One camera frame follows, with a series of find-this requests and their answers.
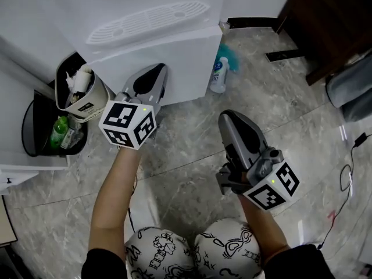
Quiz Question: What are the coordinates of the white appliance cabinet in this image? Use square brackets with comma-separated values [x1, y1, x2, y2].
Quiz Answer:
[48, 0, 230, 110]

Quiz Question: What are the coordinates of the white table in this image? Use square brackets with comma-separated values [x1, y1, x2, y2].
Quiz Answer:
[0, 33, 77, 196]

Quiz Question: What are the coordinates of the black power cable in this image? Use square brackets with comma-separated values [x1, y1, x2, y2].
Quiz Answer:
[317, 144, 359, 250]

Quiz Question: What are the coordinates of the grey bin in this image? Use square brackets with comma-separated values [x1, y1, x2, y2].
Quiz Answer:
[324, 53, 372, 123]

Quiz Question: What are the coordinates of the person's leg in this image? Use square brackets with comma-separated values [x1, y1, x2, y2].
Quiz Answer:
[124, 226, 196, 279]
[193, 217, 263, 279]

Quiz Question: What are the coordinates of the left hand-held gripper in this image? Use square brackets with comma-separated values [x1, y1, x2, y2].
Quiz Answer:
[98, 63, 169, 151]

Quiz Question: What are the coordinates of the green drink bottle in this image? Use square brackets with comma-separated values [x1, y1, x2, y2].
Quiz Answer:
[49, 115, 70, 150]

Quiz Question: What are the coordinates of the person's left forearm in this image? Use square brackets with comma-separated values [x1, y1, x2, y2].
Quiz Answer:
[88, 145, 144, 261]

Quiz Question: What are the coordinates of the white trash bin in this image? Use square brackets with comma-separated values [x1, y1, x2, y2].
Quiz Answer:
[55, 53, 116, 123]

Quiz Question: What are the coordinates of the person's right leg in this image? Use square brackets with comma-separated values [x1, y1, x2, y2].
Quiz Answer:
[193, 217, 263, 279]

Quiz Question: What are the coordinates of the person's black shirt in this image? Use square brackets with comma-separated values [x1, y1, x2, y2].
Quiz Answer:
[80, 244, 337, 279]

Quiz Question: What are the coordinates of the black power adapter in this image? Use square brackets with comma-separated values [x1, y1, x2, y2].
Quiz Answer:
[354, 132, 368, 148]

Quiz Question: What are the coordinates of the person's left leg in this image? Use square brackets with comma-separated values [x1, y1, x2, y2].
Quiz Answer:
[124, 226, 196, 279]

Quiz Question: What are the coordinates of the dark wooden cabinet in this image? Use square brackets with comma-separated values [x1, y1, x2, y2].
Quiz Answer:
[264, 0, 372, 87]

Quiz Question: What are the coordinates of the white detergent bottle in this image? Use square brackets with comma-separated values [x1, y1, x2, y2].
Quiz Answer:
[209, 56, 230, 94]

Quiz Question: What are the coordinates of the crumpled white paper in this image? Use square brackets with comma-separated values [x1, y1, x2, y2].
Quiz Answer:
[65, 63, 94, 94]

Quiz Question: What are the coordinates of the person's right forearm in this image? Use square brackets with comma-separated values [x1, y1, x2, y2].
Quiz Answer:
[238, 195, 291, 261]

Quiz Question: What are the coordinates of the black trash bin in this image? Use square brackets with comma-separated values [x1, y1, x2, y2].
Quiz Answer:
[21, 90, 88, 158]

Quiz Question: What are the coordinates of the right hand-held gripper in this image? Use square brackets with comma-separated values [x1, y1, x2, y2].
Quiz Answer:
[214, 111, 301, 212]

